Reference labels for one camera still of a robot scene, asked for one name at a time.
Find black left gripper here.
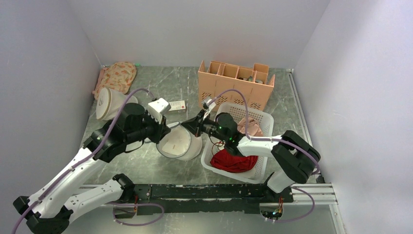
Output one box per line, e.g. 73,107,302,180
126,109,172,144

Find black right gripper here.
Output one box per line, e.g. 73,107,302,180
182,110,228,142

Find white bra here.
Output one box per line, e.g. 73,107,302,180
159,126,191,158

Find round white mesh laundry bag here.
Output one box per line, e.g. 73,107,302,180
156,122,203,161

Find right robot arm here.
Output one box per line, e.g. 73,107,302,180
181,112,320,202

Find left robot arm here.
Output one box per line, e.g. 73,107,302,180
13,99,170,234

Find white plastic laundry basket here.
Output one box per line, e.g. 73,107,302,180
201,102,274,184

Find white cardboard box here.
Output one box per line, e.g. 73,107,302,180
169,100,187,113

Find red garment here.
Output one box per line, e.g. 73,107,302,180
210,149,258,173

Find floral fabric pouch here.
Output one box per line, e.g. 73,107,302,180
92,61,137,100

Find pink satin garment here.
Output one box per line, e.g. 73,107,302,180
237,117,263,137

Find items inside organizer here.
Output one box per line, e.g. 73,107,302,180
237,76,263,84

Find peach plastic desk organizer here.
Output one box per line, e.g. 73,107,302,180
198,61,275,111

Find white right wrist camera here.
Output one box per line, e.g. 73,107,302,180
202,97,216,120

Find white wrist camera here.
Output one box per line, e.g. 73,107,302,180
202,97,216,120
147,98,171,123

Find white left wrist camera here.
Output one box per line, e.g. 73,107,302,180
147,98,171,123

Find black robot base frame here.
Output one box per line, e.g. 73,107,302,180
116,184,293,215

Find white cable conduit rail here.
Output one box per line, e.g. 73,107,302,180
285,68,325,185

